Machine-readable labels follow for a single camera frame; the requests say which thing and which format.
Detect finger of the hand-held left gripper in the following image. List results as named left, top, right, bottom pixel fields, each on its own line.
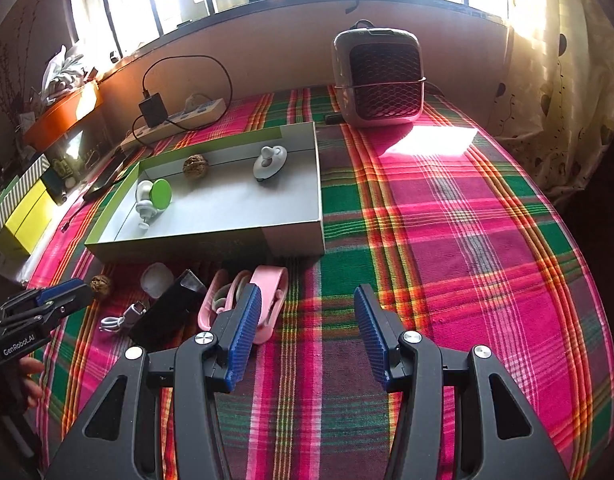
left=0, top=296, right=94, bottom=336
left=0, top=278, right=94, bottom=319

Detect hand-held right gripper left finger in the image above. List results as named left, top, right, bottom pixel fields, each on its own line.
left=46, top=282, right=264, bottom=480

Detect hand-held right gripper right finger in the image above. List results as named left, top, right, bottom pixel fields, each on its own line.
left=353, top=284, right=570, bottom=480

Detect brown walnut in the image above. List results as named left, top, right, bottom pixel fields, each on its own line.
left=89, top=275, right=114, bottom=301
left=183, top=155, right=208, bottom=179

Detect pink clip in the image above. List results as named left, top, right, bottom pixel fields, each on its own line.
left=249, top=265, right=289, bottom=345
left=198, top=269, right=253, bottom=328

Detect white usb cable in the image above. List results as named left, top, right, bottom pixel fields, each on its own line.
left=99, top=300, right=148, bottom=333

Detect black rectangular device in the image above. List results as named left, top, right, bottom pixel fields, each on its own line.
left=128, top=269, right=208, bottom=351

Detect white round puck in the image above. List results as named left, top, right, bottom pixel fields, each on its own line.
left=141, top=262, right=175, bottom=297

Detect white mushroom-shaped knob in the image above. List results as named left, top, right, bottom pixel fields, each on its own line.
left=137, top=201, right=163, bottom=232

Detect green cardboard box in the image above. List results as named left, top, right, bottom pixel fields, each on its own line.
left=84, top=121, right=327, bottom=263

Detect green white roller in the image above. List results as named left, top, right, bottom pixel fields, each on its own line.
left=136, top=178, right=173, bottom=212

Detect grey white dome gadget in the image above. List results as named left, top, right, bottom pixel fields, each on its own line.
left=253, top=145, right=289, bottom=186

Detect person's left hand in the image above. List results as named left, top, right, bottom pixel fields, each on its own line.
left=17, top=356, right=46, bottom=410

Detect yellow box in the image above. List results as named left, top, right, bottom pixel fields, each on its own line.
left=0, top=180, right=58, bottom=261

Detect green white striped box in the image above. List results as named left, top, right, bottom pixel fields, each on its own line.
left=0, top=154, right=52, bottom=221

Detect plaid blanket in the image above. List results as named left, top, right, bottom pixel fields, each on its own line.
left=27, top=85, right=614, bottom=480

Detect green patterned cup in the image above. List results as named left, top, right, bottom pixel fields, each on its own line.
left=49, top=157, right=75, bottom=181

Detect black smartphone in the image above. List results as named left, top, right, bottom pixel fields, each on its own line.
left=83, top=152, right=130, bottom=202

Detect orange shelf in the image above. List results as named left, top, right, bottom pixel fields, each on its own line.
left=22, top=80, right=104, bottom=151

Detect black charger adapter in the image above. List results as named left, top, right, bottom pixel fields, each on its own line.
left=138, top=91, right=168, bottom=128

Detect dried twigs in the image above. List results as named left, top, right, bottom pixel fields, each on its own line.
left=0, top=55, right=38, bottom=121

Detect white plastic bag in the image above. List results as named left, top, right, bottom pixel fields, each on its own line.
left=39, top=45, right=98, bottom=101

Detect white power strip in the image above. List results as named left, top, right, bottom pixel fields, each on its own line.
left=121, top=97, right=227, bottom=150

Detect small space heater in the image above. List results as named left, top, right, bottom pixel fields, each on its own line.
left=333, top=20, right=428, bottom=128

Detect cream dotted curtain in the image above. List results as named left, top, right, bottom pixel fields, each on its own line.
left=487, top=0, right=614, bottom=201

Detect black cable with plug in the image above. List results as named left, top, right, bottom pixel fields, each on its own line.
left=61, top=200, right=95, bottom=233

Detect black charger cable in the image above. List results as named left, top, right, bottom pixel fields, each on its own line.
left=132, top=55, right=234, bottom=133

